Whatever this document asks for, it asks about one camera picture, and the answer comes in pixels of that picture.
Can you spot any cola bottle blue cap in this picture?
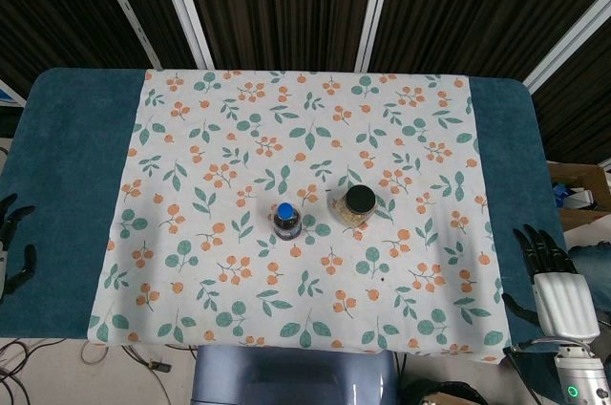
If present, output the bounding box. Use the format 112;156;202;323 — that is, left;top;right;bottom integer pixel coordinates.
272;202;305;242

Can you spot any floor cable bundle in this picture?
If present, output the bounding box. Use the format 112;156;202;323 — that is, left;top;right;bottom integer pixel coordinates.
0;336;195;405

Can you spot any thin white frame bar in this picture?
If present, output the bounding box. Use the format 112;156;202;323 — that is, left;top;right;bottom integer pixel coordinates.
87;0;162;70

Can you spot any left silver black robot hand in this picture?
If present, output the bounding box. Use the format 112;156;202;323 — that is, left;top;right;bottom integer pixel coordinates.
0;193;39;306

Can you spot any teal table cover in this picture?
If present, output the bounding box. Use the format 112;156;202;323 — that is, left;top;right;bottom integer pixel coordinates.
0;66;570;404

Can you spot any blue-grey robot torso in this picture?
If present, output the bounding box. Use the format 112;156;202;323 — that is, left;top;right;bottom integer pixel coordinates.
190;344;400;405

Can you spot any floral leaf berry tablecloth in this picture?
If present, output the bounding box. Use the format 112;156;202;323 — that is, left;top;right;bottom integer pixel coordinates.
88;69;513;364

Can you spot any double white frame bar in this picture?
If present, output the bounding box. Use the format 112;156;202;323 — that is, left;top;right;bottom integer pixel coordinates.
151;0;215;70

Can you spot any black floor object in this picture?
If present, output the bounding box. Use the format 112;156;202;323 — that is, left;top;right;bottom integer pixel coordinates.
409;377;489;405

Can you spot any cardboard box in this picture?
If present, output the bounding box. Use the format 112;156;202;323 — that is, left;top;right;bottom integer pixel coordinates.
546;160;611;234

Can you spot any clear grain jar black lid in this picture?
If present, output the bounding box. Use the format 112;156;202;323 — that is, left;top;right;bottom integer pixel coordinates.
327;184;379;227

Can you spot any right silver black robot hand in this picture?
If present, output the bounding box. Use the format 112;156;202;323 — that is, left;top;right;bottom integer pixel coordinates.
501;224;601;344

